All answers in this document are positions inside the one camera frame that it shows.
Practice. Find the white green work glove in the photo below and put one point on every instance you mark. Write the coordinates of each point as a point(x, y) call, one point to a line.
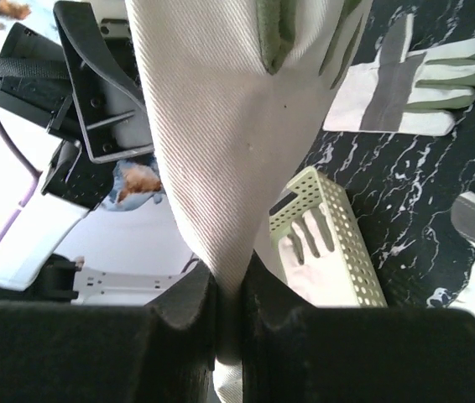
point(313, 267)

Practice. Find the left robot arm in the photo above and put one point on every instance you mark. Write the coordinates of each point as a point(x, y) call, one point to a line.
point(73, 187)

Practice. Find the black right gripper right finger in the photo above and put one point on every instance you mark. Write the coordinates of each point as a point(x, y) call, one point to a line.
point(293, 351)

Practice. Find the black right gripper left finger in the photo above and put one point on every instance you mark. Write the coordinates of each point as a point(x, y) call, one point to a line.
point(54, 351)

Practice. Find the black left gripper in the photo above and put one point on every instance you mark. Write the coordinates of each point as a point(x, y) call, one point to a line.
point(69, 67)

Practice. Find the yellow-green storage basket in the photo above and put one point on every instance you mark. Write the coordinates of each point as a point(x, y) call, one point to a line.
point(311, 188)

